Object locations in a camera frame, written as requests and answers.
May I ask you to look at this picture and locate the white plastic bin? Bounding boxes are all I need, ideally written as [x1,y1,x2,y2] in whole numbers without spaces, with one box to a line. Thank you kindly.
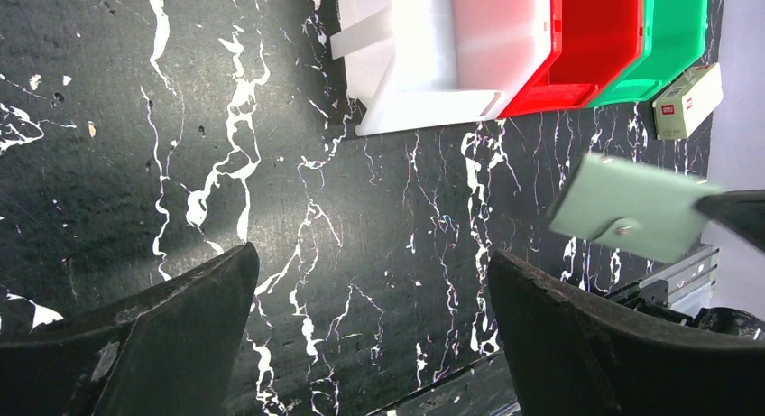
[330,0,563,136]

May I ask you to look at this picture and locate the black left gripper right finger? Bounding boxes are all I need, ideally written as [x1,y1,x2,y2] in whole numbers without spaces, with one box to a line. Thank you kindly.
[487,252,764,415]

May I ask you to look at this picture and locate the green plastic bin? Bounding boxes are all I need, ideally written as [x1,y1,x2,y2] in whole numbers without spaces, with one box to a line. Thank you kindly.
[590,0,708,107]

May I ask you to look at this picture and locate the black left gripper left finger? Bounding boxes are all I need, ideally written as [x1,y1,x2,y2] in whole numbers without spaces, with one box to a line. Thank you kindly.
[1,243,260,415]

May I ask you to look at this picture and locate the red plastic bin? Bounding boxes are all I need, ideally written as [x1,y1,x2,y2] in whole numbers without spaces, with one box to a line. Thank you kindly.
[500,0,645,118]

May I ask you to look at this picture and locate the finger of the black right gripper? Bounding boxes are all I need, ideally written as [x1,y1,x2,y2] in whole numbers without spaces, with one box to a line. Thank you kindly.
[695,190,764,253]

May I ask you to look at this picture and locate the white small box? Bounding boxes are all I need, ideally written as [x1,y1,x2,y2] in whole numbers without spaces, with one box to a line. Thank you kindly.
[651,62,724,141]

